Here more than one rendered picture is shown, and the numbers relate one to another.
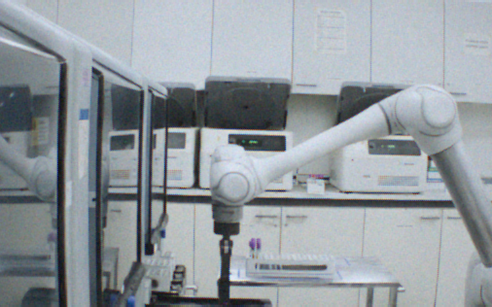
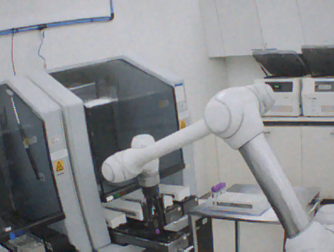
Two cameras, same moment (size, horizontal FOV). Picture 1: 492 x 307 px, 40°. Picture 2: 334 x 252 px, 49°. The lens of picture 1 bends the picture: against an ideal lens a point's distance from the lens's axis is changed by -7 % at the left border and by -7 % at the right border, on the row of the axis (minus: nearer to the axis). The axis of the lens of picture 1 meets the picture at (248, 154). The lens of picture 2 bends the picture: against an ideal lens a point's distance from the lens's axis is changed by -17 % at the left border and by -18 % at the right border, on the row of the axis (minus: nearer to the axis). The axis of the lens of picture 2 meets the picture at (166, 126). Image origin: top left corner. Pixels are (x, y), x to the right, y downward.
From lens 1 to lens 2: 1.47 m
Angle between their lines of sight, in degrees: 43
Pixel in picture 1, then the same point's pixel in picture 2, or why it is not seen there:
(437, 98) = (212, 107)
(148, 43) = (269, 26)
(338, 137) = (196, 130)
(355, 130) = not seen: hidden behind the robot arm
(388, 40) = not seen: outside the picture
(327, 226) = not seen: outside the picture
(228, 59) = (311, 34)
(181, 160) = (291, 99)
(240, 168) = (110, 161)
